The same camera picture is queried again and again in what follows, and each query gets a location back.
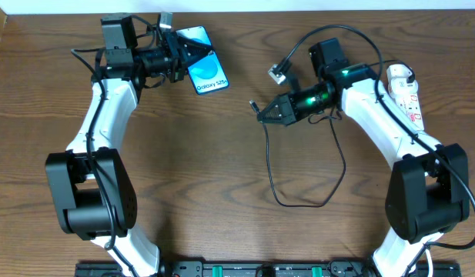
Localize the black USB charging cable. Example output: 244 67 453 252
249 58 416 209

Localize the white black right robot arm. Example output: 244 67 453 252
257 38 475 276

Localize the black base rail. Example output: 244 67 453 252
73 259 463 277

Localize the white USB charger plug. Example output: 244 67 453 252
386 63 419 98

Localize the white power strip cord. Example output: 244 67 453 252
424 249 435 277

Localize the blue Galaxy smartphone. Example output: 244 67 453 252
176 26 230 95

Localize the white power strip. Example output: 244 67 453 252
394 92 424 131

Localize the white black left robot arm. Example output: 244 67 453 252
45 12 214 276

